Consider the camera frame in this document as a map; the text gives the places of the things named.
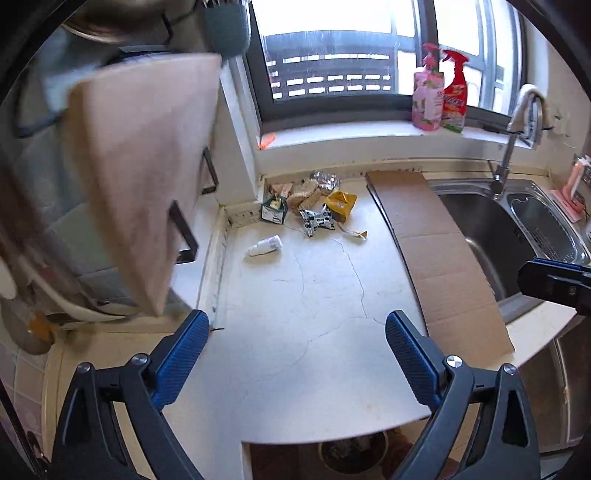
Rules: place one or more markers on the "white cloth on faucet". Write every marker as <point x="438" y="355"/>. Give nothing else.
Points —
<point x="524" y="110"/>

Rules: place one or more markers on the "small white bottle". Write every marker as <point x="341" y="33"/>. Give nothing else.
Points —
<point x="265" y="245"/>

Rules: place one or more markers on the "metal pot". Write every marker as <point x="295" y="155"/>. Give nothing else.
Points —
<point x="92" y="27"/>

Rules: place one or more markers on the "pink soap pump bottle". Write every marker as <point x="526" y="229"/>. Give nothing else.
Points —
<point x="427" y="101"/>

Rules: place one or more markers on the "wooden cabinet door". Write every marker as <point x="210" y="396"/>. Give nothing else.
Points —
<point x="138" y="161"/>

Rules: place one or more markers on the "dark green small box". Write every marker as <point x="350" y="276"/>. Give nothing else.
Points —
<point x="273" y="211"/>

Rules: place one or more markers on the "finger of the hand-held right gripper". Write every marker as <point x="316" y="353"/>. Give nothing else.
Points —
<point x="554" y="284"/>

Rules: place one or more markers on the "dark framed window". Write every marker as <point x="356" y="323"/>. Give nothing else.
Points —
<point x="332" y="55"/>

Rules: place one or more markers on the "silver foil wrapper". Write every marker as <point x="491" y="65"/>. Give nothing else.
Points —
<point x="325" y="181"/>

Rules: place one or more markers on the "brown cardboard sheet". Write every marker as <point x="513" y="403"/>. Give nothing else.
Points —
<point x="438" y="249"/>

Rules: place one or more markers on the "round trash can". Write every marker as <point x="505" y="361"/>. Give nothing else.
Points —
<point x="351" y="454"/>

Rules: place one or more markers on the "yellow snack packet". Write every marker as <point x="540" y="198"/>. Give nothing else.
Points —
<point x="341" y="203"/>

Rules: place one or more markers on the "black and white patterned wrapper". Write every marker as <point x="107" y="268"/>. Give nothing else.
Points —
<point x="316" y="221"/>

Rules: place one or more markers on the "grey-green utensil holder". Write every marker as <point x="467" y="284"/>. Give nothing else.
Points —
<point x="226" y="27"/>

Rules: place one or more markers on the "small orange hanging item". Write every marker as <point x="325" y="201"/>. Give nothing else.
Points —
<point x="39" y="325"/>

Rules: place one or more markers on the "white wall socket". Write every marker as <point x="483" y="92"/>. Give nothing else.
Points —
<point x="561" y="124"/>

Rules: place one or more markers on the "metal faucet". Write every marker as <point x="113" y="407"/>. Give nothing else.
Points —
<point x="505" y="157"/>

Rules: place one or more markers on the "brown snack packet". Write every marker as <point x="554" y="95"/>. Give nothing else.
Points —
<point x="302" y="194"/>

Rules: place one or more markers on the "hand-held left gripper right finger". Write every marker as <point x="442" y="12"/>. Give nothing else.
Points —
<point x="411" y="360"/>

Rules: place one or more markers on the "pink sponge rack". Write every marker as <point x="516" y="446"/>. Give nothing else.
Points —
<point x="577" y="184"/>

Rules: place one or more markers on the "red spray bottle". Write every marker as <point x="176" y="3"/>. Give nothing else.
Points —
<point x="455" y="106"/>

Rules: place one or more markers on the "tan paper wrapper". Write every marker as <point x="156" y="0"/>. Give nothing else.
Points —
<point x="281" y="189"/>

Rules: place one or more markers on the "stainless steel sink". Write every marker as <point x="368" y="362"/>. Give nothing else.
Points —
<point x="485" y="230"/>

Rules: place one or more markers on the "metal framed cabinet door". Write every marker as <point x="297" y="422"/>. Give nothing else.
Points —
<point x="554" y="392"/>

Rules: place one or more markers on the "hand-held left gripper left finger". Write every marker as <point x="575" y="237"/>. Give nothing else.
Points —
<point x="180" y="360"/>

